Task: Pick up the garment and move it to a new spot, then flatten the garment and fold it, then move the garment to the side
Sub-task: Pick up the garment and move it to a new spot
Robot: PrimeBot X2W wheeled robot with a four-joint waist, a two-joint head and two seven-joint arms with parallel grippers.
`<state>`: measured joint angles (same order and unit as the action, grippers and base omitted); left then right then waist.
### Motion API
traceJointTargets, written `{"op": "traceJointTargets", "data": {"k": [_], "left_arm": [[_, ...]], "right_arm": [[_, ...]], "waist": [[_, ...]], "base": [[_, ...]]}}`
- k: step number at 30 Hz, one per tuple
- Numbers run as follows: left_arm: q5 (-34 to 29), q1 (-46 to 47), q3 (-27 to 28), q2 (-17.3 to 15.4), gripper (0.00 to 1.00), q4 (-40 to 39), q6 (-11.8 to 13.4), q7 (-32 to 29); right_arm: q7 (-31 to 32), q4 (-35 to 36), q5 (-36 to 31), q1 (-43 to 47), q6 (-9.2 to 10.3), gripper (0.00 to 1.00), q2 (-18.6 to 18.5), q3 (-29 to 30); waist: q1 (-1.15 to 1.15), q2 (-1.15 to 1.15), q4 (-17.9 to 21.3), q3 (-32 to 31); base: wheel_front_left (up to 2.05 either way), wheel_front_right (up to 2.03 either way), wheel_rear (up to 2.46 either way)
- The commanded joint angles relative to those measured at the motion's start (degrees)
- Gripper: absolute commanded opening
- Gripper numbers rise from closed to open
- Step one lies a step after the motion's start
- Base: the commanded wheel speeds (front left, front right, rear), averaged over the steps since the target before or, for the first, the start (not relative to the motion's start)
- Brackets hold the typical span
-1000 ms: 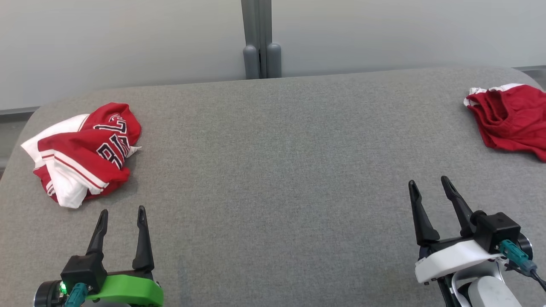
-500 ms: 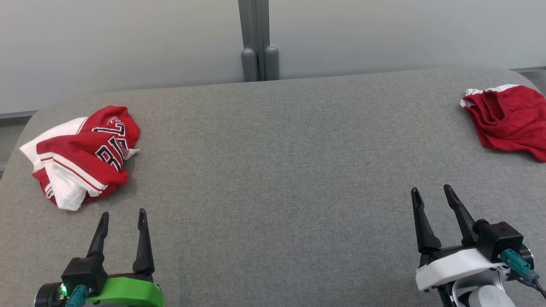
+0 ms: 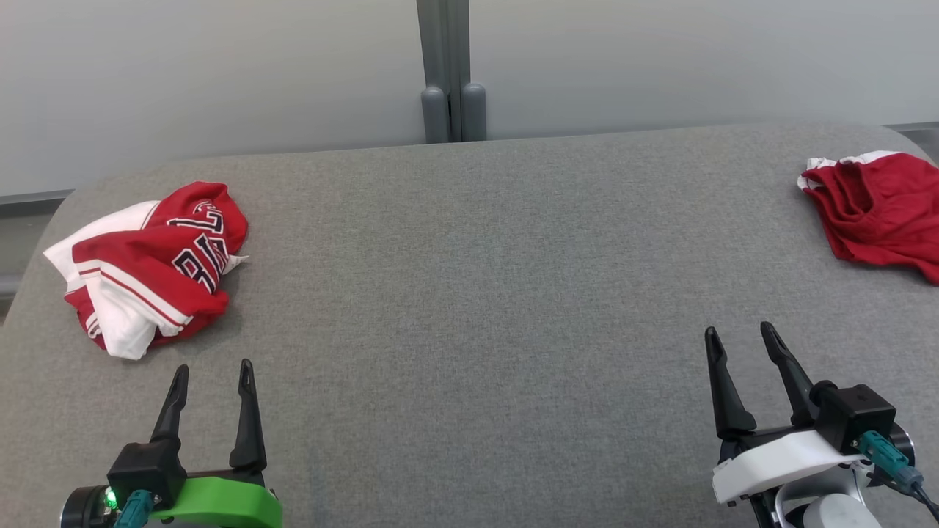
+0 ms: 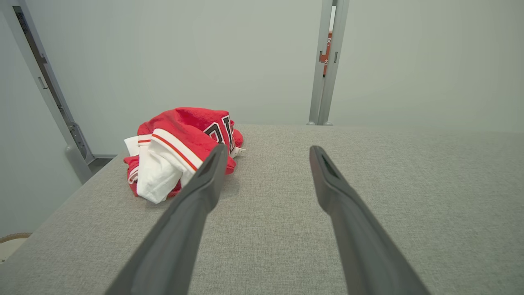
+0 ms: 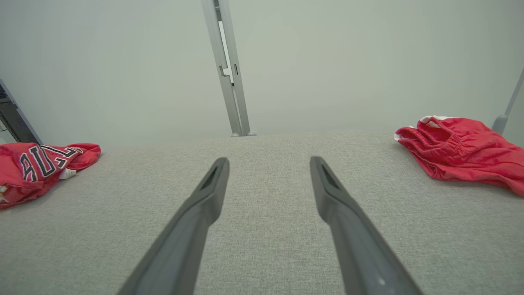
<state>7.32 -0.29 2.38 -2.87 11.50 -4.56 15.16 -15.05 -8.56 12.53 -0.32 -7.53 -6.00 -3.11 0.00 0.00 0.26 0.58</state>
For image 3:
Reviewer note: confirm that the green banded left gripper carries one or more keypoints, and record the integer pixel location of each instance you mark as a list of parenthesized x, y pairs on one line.
[(227, 506)]

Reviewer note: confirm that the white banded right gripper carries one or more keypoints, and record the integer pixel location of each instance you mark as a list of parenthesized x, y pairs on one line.
[(777, 462)]

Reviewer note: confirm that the red white basketball jersey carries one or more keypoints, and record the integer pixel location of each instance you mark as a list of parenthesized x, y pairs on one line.
[(147, 264)]

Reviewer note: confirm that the red white-trimmed basketball shorts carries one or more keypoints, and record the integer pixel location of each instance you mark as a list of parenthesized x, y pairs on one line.
[(888, 205)]

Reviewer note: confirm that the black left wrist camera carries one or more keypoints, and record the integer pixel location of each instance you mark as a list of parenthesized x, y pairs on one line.
[(147, 469)]

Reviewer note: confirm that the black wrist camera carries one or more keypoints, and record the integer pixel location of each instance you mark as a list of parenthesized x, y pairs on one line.
[(147, 469), (855, 414)]

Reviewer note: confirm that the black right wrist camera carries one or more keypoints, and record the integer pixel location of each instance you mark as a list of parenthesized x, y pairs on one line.
[(855, 414)]

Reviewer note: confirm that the grey partition base rail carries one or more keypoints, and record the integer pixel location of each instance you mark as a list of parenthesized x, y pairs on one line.
[(915, 129), (33, 199)]

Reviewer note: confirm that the grey double partition post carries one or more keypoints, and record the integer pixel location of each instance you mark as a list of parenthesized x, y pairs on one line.
[(439, 66)]

